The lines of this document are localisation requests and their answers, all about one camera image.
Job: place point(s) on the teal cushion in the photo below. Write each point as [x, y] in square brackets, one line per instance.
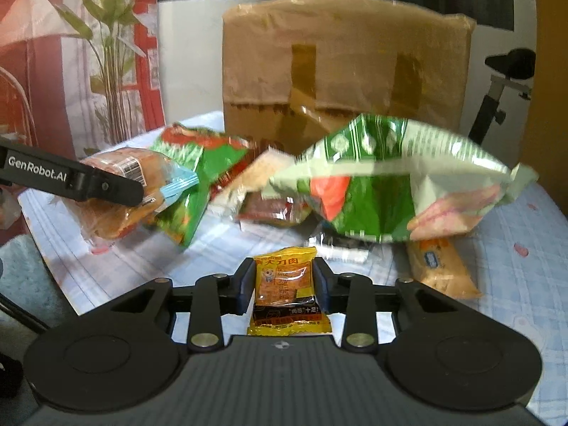
[26, 275]

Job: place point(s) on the black clear snack packet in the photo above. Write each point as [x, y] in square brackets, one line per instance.
[341, 244]

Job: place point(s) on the clear bread packet blue edge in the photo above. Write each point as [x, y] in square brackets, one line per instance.
[111, 222]

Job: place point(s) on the red brown snack packet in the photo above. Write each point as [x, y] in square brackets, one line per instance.
[275, 211]

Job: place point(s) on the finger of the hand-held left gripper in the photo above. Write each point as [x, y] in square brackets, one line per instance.
[102, 184]

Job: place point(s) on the light blue checked tablecloth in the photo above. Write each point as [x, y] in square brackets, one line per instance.
[222, 250]

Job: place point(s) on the orange cracker packet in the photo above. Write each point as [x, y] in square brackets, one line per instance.
[443, 270]

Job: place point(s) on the red white printed curtain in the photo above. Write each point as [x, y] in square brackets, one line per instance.
[26, 80]

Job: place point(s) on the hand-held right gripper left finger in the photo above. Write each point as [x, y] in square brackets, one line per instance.
[246, 286]

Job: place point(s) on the small green chip bag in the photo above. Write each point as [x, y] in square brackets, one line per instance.
[199, 164]

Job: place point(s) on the taped brown cardboard box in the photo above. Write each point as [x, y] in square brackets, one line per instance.
[346, 53]

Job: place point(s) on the clear beige snack packet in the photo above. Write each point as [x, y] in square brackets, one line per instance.
[253, 177]

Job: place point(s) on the yellow orange snack packet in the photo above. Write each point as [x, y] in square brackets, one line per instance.
[284, 282]

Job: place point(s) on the large green chip bag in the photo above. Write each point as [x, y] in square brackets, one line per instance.
[381, 195]

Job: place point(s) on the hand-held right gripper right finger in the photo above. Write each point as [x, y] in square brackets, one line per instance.
[321, 286]

